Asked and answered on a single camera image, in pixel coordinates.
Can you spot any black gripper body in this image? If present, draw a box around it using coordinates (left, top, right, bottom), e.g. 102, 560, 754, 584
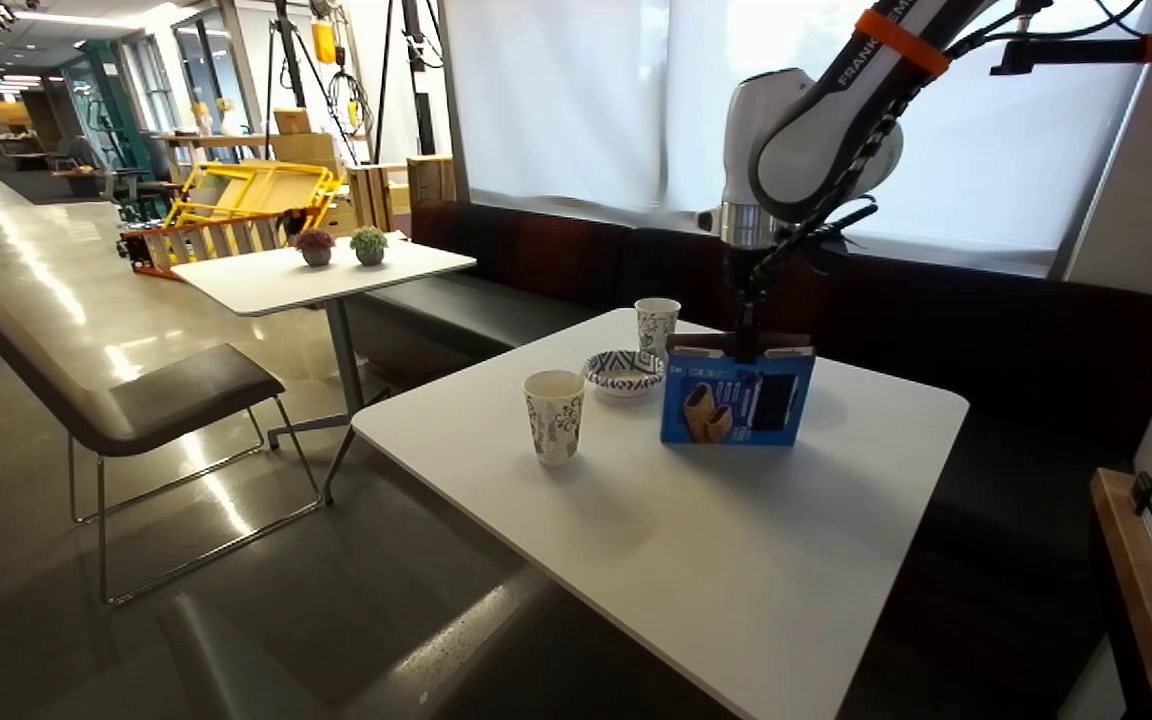
730, 249, 782, 360

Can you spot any blue snack box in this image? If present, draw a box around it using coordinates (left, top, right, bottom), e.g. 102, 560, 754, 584
662, 346, 818, 446

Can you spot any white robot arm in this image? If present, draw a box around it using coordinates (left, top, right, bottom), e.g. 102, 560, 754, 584
713, 0, 991, 360

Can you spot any patterned paper cup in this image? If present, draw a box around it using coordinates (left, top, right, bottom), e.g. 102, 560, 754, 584
638, 297, 681, 355
526, 366, 585, 465

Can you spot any patterned paper bowl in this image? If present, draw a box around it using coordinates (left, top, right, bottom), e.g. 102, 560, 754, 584
585, 346, 664, 399

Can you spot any green potted plant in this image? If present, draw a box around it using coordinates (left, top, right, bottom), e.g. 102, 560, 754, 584
354, 226, 387, 269

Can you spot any dark potted plant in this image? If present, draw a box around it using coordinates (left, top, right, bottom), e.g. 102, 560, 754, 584
298, 226, 335, 269

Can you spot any wooden side shelf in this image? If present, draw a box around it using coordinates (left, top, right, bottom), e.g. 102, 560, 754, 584
1089, 467, 1152, 720

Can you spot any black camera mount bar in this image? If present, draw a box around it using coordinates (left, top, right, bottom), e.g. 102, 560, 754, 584
991, 33, 1152, 76

